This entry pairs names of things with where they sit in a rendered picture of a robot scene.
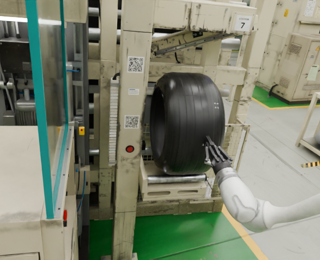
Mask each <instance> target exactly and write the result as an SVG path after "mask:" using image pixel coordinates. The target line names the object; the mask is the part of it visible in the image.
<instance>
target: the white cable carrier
mask: <svg viewBox="0 0 320 260"><path fill-rule="evenodd" d="M111 83H120V81H118V78H117V77H116V80H115V79H114V80H113V77H111ZM117 105H118V86H110V115H109V116H110V117H109V147H108V148H109V152H108V162H117V159H116V131H117V126H118V122H117V108H118V106H117Z"/></svg>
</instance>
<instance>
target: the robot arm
mask: <svg viewBox="0 0 320 260"><path fill-rule="evenodd" d="M205 143H206V144H205V145H206V147H205V149H204V157H205V162H204V165H207V164H208V165H210V166H211V167H212V168H213V171H214V174H215V176H216V177H215V180H216V182H217V184H218V187H219V189H220V194H221V197H222V200H223V202H224V205H225V207H226V209H227V210H228V212H229V214H230V215H231V216H232V217H233V218H234V219H235V220H236V221H237V222H239V223H241V224H242V225H243V226H244V227H245V228H247V229H248V230H250V231H252V232H256V233H261V232H263V231H265V230H267V229H271V227H272V226H273V225H274V224H277V223H286V222H293V221H297V220H301V219H304V218H308V217H312V216H315V215H319V214H320V193H319V194H316V195H314V196H312V197H310V198H308V199H305V200H303V201H301V202H298V203H296V204H294V205H291V206H287V207H276V206H273V205H271V204H270V202H269V201H264V200H260V199H257V198H255V197H254V196H253V194H252V192H251V191H250V189H249V188H248V187H247V186H246V184H245V183H244V182H242V180H241V178H240V177H239V175H238V174H237V172H236V170H235V169H233V168H232V166H231V164H232V162H233V158H231V157H230V156H229V155H228V154H227V153H226V152H225V151H224V150H223V149H222V148H221V147H220V146H219V147H217V146H216V145H215V144H214V142H212V141H211V139H210V137H209V136H206V137H205ZM209 155H210V157H211V159H212V162H210V159H209Z"/></svg>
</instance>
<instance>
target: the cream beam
mask: <svg viewBox="0 0 320 260"><path fill-rule="evenodd" d="M256 12H257V8H253V7H248V6H244V5H239V4H231V3H221V2H212V1H202V0H155V7H154V18H153V28H164V29H176V30H189V31H202V32H209V33H222V34H234V35H247V36H250V35H251V33H252V28H253V24H254V20H255V15H256ZM237 15H245V16H252V20H251V24H250V28H249V31H238V30H234V28H235V23H236V18H237Z"/></svg>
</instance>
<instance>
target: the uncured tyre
mask: <svg viewBox="0 0 320 260"><path fill-rule="evenodd" d="M183 95H196V96H183ZM214 102H219V109H214ZM206 136H209V137H210V139H211V141H212V142H214V144H215V145H216V146H217V147H219V146H220V147H221V148H222V146H223V141H224V137H225V109H224V105H223V100H222V96H221V93H220V91H219V89H218V87H217V86H216V84H215V83H214V82H213V81H212V80H211V78H210V77H208V76H207V75H204V74H201V73H183V72H169V73H165V74H164V75H163V76H162V77H161V78H159V79H158V80H157V81H156V83H155V86H154V89H153V93H152V99H151V107H150V141H151V150H152V155H153V159H154V162H155V164H156V166H157V167H158V168H159V169H160V170H161V171H162V172H163V173H165V174H169V175H184V174H201V173H204V172H207V171H209V169H210V168H211V166H210V165H208V164H207V165H204V162H205V157H204V149H205V147H201V145H202V142H205V137H206Z"/></svg>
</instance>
